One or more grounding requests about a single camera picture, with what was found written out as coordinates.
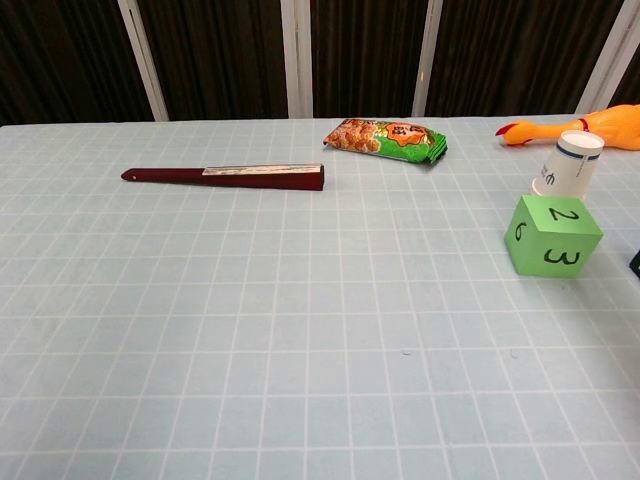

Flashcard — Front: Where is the green orange snack bag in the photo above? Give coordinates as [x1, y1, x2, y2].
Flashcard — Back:
[322, 118, 449, 166]

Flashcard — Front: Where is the dark red folded fan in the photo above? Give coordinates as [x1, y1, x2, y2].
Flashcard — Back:
[120, 163, 325, 192]

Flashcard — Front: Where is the yellow rubber chicken toy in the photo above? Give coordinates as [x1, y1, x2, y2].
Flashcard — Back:
[495, 104, 640, 151]

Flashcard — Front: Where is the green number cube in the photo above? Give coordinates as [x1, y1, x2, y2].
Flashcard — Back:
[503, 194, 604, 279]

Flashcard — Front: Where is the white plastic bottle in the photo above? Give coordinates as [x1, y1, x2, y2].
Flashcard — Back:
[530, 129, 605, 201]

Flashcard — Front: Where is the light blue gridded tablecloth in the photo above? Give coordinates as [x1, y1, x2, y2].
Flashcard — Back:
[0, 115, 640, 480]

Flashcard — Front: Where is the grey partition post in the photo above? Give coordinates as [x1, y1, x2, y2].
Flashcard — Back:
[280, 0, 314, 120]
[412, 0, 446, 117]
[117, 0, 170, 123]
[577, 0, 640, 114]

